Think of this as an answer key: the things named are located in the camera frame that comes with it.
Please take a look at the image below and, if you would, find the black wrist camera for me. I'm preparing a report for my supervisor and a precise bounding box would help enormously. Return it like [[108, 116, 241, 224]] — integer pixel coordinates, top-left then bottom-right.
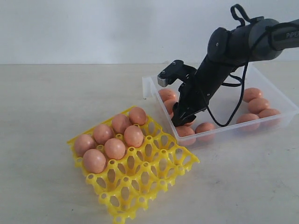
[[157, 60, 197, 87]]

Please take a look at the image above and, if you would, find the brown egg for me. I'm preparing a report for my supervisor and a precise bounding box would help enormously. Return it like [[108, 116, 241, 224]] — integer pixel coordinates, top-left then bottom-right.
[[170, 112, 196, 127], [158, 88, 178, 102], [128, 107, 147, 126], [258, 108, 281, 127], [104, 138, 126, 160], [247, 98, 270, 114], [123, 125, 144, 147], [242, 87, 263, 103], [176, 126, 196, 146], [83, 149, 106, 174], [112, 113, 132, 134], [236, 113, 260, 132], [93, 124, 114, 145], [195, 122, 215, 142], [164, 99, 177, 114], [74, 134, 96, 157]]

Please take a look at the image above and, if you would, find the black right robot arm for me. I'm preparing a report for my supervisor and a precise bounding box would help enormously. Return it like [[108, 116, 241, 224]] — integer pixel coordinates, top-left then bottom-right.
[[157, 17, 299, 126]]

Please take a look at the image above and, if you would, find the yellow plastic egg tray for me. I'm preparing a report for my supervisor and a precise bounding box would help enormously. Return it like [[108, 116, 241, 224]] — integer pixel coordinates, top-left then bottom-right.
[[67, 116, 199, 224]]

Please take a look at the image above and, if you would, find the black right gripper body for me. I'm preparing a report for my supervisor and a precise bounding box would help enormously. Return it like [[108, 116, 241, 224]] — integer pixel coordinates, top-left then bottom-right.
[[174, 74, 210, 117]]

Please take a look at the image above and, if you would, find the clear plastic container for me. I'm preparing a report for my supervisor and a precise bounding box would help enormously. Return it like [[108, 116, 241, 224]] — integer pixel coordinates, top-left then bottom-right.
[[142, 64, 299, 149]]

